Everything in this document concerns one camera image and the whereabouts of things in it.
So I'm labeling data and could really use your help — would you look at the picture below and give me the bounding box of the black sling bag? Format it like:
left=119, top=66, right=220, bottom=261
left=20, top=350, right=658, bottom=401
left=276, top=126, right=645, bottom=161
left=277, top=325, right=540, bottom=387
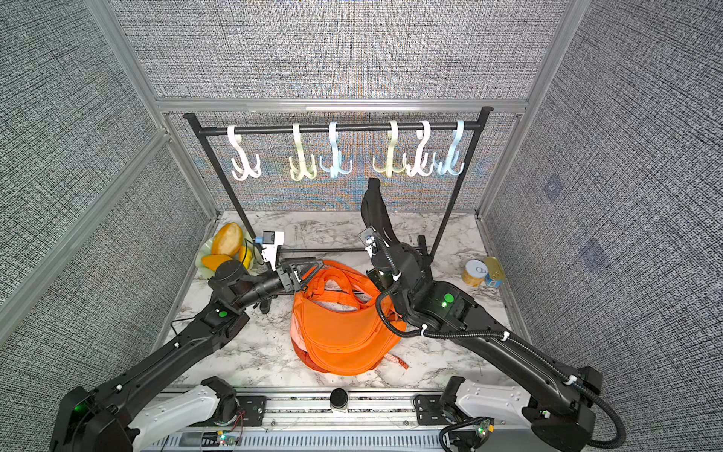
left=361, top=178, right=399, bottom=245

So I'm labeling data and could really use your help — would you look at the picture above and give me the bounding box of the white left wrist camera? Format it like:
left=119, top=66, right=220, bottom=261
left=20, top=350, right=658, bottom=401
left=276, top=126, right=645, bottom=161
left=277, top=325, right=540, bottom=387
left=254, top=231, right=285, bottom=271

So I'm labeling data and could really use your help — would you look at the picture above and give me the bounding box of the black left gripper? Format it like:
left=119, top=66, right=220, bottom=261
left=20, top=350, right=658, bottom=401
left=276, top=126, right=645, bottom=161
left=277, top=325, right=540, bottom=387
left=233, top=258, right=321, bottom=314

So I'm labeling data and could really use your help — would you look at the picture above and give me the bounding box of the light green plate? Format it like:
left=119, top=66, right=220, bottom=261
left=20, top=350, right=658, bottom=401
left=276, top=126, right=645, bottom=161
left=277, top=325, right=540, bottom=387
left=195, top=238, right=255, bottom=280

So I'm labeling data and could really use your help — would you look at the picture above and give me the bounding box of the pale green hook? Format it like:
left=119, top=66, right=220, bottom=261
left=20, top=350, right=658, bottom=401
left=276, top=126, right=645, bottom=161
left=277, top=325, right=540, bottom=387
left=372, top=120, right=408, bottom=178
left=289, top=124, right=318, bottom=182

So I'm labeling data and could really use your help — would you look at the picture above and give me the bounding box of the orange mango slice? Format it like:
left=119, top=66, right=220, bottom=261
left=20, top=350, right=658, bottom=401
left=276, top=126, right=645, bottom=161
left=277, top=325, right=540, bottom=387
left=201, top=254, right=233, bottom=272

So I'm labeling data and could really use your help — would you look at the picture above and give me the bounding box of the black knob on rail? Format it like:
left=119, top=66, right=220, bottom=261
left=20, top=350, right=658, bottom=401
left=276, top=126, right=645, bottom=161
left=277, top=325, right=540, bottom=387
left=329, top=388, right=349, bottom=412

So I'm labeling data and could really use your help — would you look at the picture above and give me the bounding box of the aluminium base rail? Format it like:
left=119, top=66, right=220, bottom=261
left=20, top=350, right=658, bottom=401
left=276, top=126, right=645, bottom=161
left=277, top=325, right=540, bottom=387
left=153, top=377, right=582, bottom=451

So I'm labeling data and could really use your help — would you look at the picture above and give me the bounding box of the white hook far left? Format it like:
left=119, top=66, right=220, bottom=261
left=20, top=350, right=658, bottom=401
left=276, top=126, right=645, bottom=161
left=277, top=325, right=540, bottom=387
left=227, top=125, right=262, bottom=182

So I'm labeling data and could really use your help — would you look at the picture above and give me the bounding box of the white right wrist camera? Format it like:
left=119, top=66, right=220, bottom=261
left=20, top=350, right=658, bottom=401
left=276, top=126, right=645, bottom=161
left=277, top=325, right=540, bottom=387
left=359, top=226, right=378, bottom=259

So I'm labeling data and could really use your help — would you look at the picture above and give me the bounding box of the light blue hook far right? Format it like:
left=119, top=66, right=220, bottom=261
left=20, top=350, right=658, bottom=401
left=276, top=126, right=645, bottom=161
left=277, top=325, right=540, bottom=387
left=437, top=121, right=465, bottom=176

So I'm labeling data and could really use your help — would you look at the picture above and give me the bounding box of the tin can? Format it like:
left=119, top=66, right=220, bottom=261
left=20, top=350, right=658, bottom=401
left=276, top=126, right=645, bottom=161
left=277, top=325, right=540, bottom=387
left=461, top=259, right=488, bottom=287

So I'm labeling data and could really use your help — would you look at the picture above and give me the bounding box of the white hook right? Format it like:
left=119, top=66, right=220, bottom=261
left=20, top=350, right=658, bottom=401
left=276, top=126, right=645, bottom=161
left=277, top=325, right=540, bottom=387
left=406, top=121, right=436, bottom=177

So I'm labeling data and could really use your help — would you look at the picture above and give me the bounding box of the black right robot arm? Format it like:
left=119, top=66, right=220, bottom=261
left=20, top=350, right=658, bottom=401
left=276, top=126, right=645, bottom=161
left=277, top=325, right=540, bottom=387
left=360, top=226, right=627, bottom=451

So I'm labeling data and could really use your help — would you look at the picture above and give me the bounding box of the light blue hook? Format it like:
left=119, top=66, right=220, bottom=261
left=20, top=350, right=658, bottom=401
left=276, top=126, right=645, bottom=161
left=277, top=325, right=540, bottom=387
left=437, top=121, right=465, bottom=176
left=318, top=122, right=353, bottom=179

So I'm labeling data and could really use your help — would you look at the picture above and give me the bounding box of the pale green hook right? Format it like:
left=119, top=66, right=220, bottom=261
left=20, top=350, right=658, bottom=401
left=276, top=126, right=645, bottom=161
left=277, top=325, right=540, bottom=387
left=372, top=120, right=408, bottom=178

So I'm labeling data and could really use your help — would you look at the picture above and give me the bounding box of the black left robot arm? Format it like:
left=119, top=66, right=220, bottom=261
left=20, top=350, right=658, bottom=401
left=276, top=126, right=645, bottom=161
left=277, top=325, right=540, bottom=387
left=49, top=258, right=324, bottom=451

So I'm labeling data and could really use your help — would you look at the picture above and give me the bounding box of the pink and red sling bag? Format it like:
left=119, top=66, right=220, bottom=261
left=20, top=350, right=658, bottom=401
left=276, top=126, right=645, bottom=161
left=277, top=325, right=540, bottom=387
left=292, top=342, right=409, bottom=376

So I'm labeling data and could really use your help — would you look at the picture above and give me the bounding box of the yellow fruit piece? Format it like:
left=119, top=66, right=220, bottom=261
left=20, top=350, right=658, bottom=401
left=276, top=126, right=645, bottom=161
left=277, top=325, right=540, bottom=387
left=236, top=245, right=254, bottom=269

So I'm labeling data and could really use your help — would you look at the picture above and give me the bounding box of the orange sling bag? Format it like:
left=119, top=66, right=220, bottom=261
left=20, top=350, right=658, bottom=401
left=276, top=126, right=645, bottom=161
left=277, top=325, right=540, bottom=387
left=290, top=260, right=400, bottom=376

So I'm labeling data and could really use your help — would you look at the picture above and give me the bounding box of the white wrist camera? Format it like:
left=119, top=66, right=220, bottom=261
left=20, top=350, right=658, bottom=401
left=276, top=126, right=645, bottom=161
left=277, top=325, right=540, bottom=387
left=359, top=226, right=378, bottom=259
left=254, top=231, right=285, bottom=271

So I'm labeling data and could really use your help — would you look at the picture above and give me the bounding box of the black clothes rack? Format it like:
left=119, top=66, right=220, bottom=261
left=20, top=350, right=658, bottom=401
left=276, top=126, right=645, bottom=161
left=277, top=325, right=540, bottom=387
left=168, top=112, right=515, bottom=278

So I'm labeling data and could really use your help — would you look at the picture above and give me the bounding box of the white hook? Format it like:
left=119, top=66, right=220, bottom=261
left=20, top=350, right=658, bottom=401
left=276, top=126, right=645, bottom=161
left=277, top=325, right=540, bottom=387
left=227, top=125, right=262, bottom=182
left=406, top=121, right=436, bottom=177

